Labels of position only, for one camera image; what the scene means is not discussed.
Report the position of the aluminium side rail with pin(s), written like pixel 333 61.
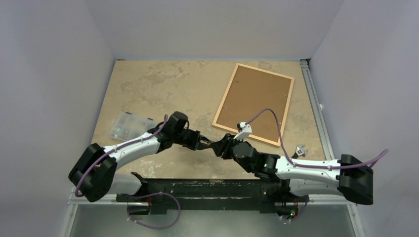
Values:
pixel 317 110

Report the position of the wooden picture frame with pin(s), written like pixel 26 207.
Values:
pixel 259 96

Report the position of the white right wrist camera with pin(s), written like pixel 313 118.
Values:
pixel 244 131

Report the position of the clear plastic screw box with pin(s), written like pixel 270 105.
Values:
pixel 128 126

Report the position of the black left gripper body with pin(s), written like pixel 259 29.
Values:
pixel 190 138

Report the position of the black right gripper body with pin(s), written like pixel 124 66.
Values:
pixel 226 147

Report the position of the aluminium front rail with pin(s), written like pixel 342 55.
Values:
pixel 213 195

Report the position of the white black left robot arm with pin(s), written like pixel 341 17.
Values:
pixel 94 173

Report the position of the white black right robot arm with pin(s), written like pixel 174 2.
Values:
pixel 347 176

